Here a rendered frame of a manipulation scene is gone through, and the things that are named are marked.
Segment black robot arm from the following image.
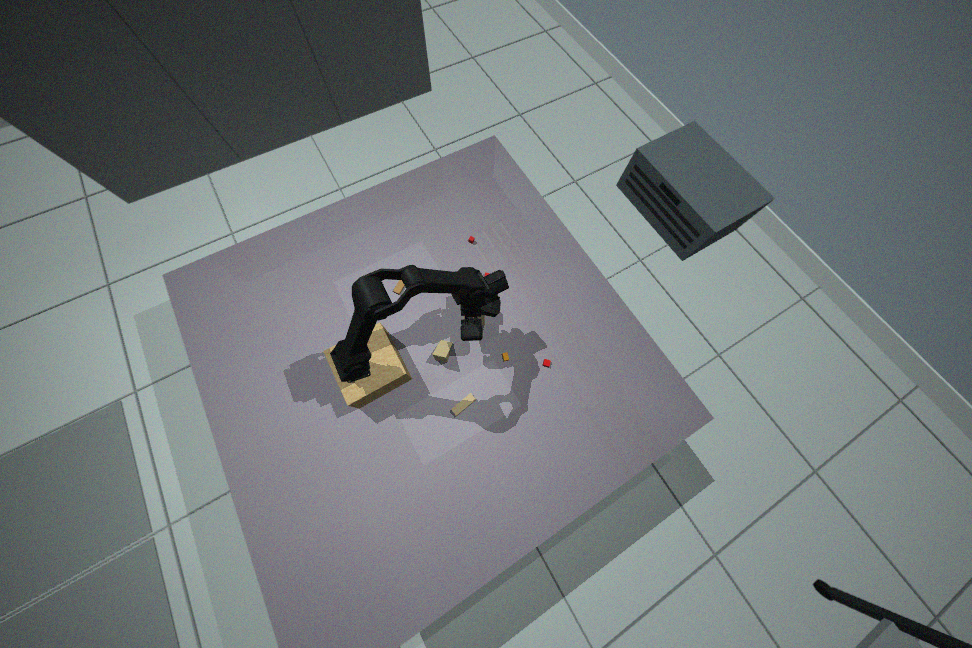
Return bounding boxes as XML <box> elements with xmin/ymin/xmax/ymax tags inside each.
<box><xmin>330</xmin><ymin>265</ymin><xmax>509</xmax><ymax>383</ymax></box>

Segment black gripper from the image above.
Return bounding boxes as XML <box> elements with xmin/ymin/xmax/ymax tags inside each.
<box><xmin>460</xmin><ymin>302</ymin><xmax>483</xmax><ymax>341</ymax></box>

